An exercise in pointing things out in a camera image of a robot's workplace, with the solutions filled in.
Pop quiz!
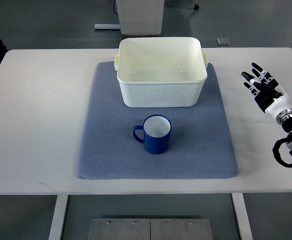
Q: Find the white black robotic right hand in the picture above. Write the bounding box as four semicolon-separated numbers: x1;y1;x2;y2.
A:
241;62;292;125

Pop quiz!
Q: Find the blue enamel mug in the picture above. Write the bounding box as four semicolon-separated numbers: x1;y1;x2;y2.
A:
132;114;172;155

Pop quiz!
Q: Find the white plastic storage box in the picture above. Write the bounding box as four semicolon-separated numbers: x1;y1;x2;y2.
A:
114;37;208;108

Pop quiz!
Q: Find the small grey floor plate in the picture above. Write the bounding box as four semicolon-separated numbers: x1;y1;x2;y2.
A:
216;37;231;46

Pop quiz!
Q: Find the white table right leg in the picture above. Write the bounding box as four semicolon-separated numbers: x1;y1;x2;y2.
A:
231;193;253;240

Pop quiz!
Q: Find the white table leg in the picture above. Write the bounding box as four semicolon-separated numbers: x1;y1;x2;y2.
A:
231;193;253;240
48;194;69;240

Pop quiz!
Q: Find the blue-grey textured mat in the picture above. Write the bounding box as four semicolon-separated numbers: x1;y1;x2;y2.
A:
77;62;238;180

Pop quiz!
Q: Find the grey metal base bar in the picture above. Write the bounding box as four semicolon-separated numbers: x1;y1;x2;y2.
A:
94;23;121;31

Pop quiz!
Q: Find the grey metal floor plate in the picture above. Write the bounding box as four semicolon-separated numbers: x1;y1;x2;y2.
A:
88;218;213;240

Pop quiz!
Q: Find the white table left leg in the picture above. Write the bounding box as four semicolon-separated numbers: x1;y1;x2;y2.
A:
48;194;69;240

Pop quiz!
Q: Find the white cabinet pedestal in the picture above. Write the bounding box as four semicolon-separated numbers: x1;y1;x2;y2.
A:
115;0;165;36

